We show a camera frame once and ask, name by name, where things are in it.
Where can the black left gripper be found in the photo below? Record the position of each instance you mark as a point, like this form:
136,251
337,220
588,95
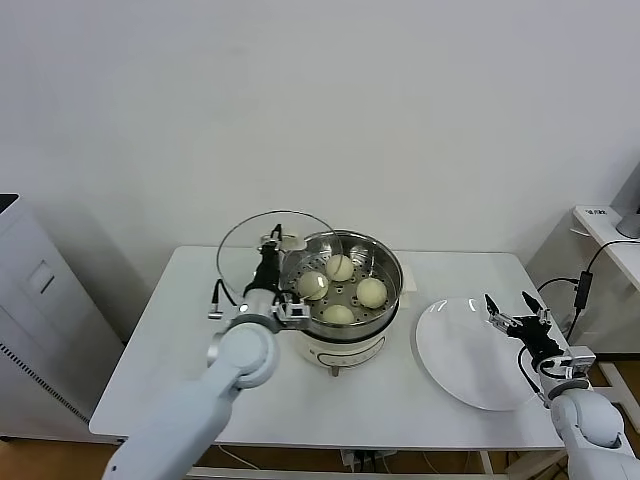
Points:
262,275

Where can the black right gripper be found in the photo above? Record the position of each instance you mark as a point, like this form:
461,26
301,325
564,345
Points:
532,335

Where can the white steamed baozi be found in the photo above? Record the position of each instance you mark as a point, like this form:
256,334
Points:
371,293
311,286
339,267
339,315

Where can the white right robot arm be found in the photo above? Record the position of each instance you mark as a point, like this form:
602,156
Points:
590,415

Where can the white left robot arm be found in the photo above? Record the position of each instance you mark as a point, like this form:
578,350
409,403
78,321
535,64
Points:
240,355

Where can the stainless steel steamer basket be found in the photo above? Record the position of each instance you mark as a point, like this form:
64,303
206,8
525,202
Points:
345,332

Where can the white round plate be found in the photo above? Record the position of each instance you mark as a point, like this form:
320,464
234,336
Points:
460,350

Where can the black adapter box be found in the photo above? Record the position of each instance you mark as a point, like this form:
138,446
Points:
583,291

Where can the white metal stand base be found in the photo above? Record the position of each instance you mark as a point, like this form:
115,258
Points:
616,377

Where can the cream electric cooker base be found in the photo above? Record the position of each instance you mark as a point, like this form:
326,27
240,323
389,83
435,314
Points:
345,355

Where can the grey stand object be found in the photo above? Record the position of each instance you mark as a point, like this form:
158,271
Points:
629,222

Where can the white power strip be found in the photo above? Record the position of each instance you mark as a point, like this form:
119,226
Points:
362,457

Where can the white floor cabinet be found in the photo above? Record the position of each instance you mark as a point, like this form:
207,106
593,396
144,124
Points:
40,310

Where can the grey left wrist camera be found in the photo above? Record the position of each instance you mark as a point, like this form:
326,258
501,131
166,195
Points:
295,311

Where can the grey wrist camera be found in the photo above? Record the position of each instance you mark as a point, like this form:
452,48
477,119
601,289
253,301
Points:
295,311
580,361

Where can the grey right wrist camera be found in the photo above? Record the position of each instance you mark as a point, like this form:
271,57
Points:
580,361

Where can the white metal table frame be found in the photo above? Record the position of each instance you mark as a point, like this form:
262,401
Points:
300,472

